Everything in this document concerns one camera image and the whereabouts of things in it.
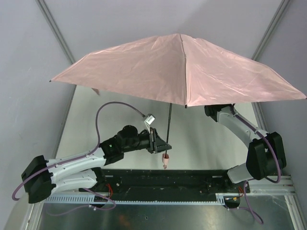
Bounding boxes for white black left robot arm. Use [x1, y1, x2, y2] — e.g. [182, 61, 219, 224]
[21, 125, 172, 204]

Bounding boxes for grey slotted cable duct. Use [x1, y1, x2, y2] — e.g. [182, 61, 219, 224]
[45, 193, 248, 207]

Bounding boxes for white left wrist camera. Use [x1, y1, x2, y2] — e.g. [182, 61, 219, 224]
[144, 114, 155, 131]

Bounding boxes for left corner aluminium post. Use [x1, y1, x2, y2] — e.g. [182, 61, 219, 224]
[36, 0, 75, 64]

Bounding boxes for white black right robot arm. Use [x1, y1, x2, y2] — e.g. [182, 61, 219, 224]
[204, 104, 286, 184]

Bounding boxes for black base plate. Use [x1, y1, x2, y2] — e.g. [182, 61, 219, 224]
[90, 168, 244, 202]

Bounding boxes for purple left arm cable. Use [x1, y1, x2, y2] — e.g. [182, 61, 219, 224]
[12, 101, 147, 201]

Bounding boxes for aluminium frame rail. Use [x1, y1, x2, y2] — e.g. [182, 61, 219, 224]
[249, 176, 295, 196]

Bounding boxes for right corner aluminium post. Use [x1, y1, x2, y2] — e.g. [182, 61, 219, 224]
[251, 0, 293, 61]

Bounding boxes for corner aluminium post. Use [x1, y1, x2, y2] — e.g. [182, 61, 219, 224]
[251, 0, 293, 61]
[36, 0, 75, 64]

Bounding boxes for pink folding umbrella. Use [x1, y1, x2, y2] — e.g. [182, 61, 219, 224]
[56, 34, 306, 170]

